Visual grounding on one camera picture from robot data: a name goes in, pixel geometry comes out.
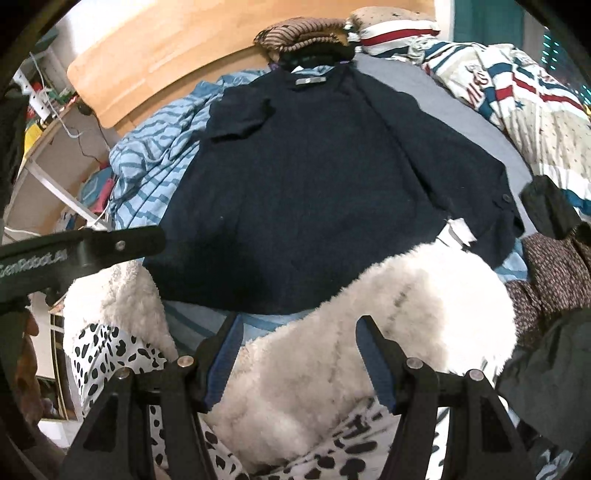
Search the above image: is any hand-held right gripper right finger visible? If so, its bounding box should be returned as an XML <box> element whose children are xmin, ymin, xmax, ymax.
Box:
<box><xmin>355</xmin><ymin>315</ymin><xmax>534</xmax><ymax>480</ymax></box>

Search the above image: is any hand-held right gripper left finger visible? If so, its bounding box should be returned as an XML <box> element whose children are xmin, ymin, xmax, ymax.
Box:
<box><xmin>58</xmin><ymin>314</ymin><xmax>245</xmax><ymax>480</ymax></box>

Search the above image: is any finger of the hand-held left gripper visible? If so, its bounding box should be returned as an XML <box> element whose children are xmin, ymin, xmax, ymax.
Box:
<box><xmin>69</xmin><ymin>225</ymin><xmax>167</xmax><ymax>275</ymax></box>

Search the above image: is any navy button cardigan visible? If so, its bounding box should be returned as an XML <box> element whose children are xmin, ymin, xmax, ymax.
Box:
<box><xmin>143</xmin><ymin>62</ymin><xmax>525</xmax><ymax>315</ymax></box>

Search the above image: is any white fleece spotted blanket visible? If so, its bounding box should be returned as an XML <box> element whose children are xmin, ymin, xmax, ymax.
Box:
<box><xmin>62</xmin><ymin>242</ymin><xmax>518</xmax><ymax>480</ymax></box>

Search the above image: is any blue packet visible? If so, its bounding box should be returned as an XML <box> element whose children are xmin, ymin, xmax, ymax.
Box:
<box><xmin>81</xmin><ymin>168</ymin><xmax>116</xmax><ymax>213</ymax></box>

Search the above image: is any blue striped bed sheet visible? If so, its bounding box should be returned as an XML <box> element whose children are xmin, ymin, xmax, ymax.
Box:
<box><xmin>108</xmin><ymin>65</ymin><xmax>529</xmax><ymax>342</ymax></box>

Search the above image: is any dark green garment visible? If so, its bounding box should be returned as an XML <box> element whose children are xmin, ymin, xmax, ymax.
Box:
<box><xmin>496</xmin><ymin>309</ymin><xmax>591</xmax><ymax>444</ymax></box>

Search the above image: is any wooden headboard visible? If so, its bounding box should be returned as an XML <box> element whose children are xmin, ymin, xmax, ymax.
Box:
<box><xmin>67</xmin><ymin>0</ymin><xmax>437</xmax><ymax>137</ymax></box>

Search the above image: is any small black garment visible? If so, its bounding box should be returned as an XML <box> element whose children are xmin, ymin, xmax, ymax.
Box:
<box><xmin>519</xmin><ymin>175</ymin><xmax>583</xmax><ymax>241</ymax></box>

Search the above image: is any black folded garment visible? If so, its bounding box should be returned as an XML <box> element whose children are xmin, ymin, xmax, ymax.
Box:
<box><xmin>277</xmin><ymin>39</ymin><xmax>356</xmax><ymax>72</ymax></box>

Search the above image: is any brown striped folded garment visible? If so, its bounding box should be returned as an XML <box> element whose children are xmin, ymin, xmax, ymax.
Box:
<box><xmin>254</xmin><ymin>16</ymin><xmax>347</xmax><ymax>54</ymax></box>

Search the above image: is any star striped quilt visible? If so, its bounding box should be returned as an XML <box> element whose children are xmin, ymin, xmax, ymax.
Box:
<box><xmin>409</xmin><ymin>41</ymin><xmax>591</xmax><ymax>213</ymax></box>

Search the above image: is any star striped pillow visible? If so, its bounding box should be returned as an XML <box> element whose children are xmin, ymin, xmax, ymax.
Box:
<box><xmin>348</xmin><ymin>7</ymin><xmax>441</xmax><ymax>56</ymax></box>

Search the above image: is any window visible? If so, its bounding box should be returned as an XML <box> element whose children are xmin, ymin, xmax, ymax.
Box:
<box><xmin>536</xmin><ymin>23</ymin><xmax>591</xmax><ymax>121</ymax></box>

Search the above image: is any teal curtain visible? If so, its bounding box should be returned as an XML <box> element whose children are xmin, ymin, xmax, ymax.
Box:
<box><xmin>450</xmin><ymin>0</ymin><xmax>525</xmax><ymax>47</ymax></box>

